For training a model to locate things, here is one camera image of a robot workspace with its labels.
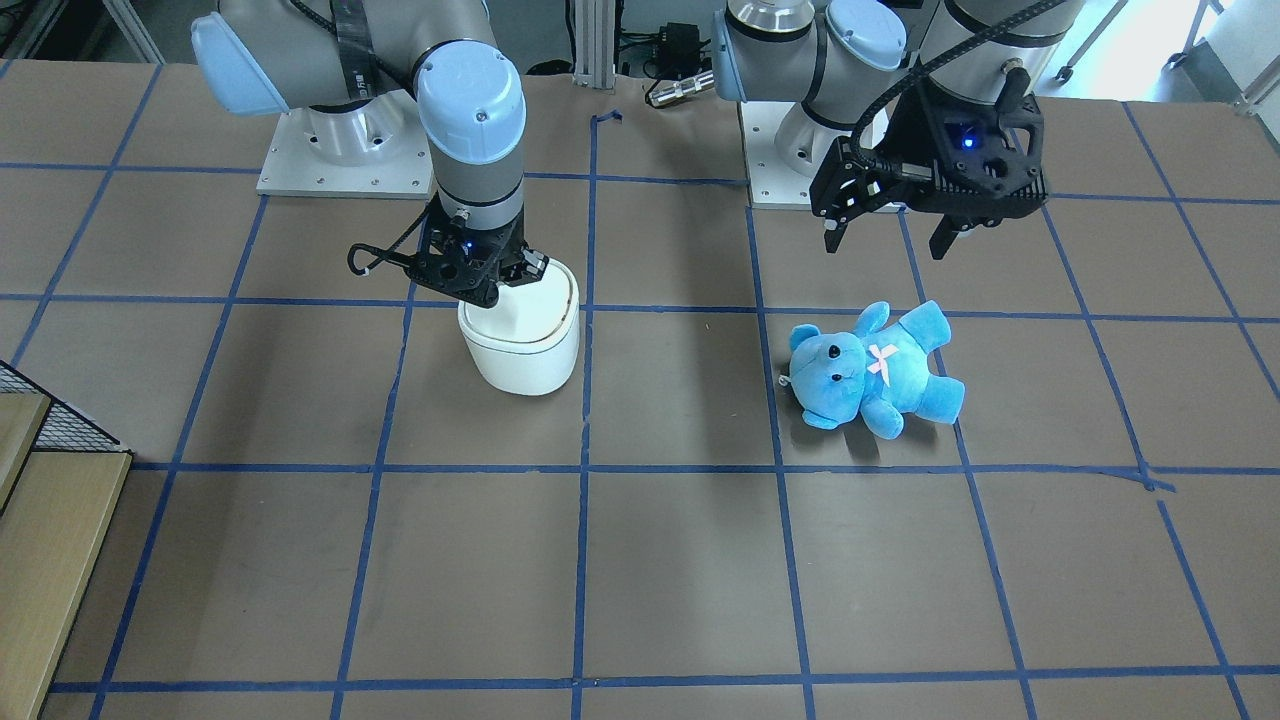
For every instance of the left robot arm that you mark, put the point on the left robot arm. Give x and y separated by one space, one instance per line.
845 63

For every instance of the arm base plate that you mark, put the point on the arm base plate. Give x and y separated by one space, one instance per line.
374 151
783 149

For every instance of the white trash can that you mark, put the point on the white trash can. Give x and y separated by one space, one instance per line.
528 343

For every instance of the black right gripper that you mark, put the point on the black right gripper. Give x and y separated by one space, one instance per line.
506 257

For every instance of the blue teddy bear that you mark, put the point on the blue teddy bear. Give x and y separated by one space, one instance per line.
877 371

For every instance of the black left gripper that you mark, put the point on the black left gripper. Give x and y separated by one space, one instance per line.
912 140

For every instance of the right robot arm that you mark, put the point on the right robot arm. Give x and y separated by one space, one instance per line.
266 57

